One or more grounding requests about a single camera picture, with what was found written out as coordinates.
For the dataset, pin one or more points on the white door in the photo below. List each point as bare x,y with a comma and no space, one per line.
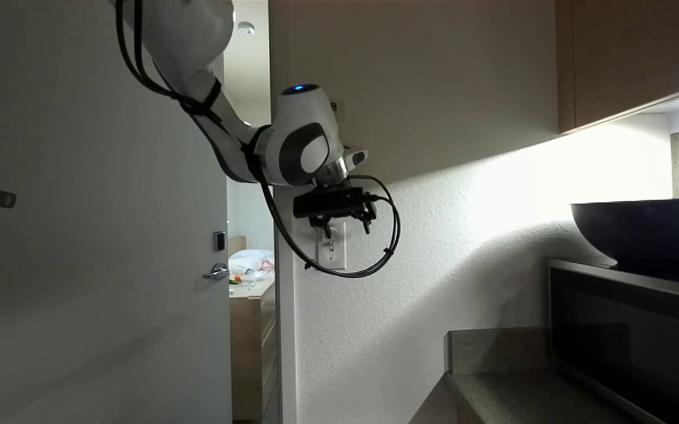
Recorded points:
106,313

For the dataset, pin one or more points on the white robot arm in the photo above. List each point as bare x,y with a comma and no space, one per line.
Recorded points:
171,47

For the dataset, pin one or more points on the white door frame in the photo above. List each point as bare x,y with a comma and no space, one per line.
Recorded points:
283,252

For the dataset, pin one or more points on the grey stone countertop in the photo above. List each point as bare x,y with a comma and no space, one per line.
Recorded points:
505,378

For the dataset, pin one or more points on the metal door handle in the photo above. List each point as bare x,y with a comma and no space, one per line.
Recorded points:
218,271

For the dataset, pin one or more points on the wooden drawer cabinet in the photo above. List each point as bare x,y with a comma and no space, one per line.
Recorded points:
254,351

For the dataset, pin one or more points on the white wall light switch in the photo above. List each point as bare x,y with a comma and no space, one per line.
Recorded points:
332,248

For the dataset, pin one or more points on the dark blue bowl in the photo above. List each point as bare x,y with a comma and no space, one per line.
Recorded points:
640,235

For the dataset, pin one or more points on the wooden upper cabinet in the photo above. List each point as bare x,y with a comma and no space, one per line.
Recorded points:
613,55

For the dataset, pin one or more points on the stainless steel microwave oven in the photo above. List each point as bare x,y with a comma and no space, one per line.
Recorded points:
619,332

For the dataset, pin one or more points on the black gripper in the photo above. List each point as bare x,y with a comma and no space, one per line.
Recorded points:
322,205

